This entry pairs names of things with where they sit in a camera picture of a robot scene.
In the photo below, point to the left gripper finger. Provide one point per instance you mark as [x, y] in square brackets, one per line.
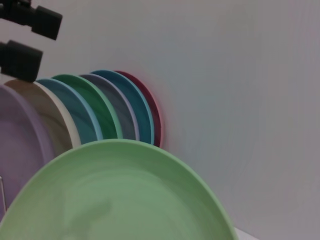
[45, 22]
[22, 61]

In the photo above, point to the light green plate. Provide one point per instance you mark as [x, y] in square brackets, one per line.
[125, 195]

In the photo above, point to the beige plate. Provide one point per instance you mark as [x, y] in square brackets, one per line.
[42, 100]

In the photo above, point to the blue plate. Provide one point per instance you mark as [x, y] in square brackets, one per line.
[72, 105]

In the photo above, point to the lilac purple plate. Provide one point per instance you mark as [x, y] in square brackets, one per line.
[17, 137]

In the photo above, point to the dark green plate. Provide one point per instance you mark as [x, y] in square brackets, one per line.
[90, 100]

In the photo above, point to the grey lavender plate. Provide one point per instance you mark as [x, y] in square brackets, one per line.
[115, 105]

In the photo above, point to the teal plate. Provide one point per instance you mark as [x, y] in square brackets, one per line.
[130, 95]

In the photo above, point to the red plate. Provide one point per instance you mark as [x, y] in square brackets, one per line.
[149, 100]

